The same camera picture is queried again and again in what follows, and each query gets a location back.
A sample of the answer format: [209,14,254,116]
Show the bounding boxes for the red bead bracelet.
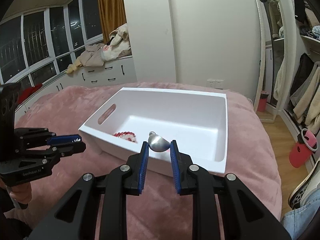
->
[112,130,136,140]

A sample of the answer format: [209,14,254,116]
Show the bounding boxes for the large window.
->
[1,0,103,87]

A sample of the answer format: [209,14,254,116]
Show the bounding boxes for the red stool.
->
[289,128,318,168]

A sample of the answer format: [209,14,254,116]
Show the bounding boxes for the folded clothes on shelf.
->
[299,1,319,40]

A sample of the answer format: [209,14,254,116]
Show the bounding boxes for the white drawer cabinet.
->
[15,56,137,122]

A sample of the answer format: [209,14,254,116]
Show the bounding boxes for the wall power sockets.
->
[206,79,223,89]

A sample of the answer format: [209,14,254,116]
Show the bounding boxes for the pile of beige clothes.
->
[65,23,132,74]

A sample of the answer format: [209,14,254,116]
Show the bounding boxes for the blue jeans leg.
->
[280,190,319,239]

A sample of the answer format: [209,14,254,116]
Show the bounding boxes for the golden curtain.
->
[98,0,127,43]

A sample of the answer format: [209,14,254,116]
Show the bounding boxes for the standing mirror white frame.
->
[254,0,287,123]

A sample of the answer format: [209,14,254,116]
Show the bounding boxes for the white sneaker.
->
[288,160,319,209]

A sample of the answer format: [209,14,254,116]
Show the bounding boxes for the white plastic storage bin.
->
[79,88,228,174]

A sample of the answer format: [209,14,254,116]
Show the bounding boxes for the left hand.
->
[1,180,32,204]

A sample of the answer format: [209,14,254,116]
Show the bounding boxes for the hanging beige coats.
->
[290,53,319,134]

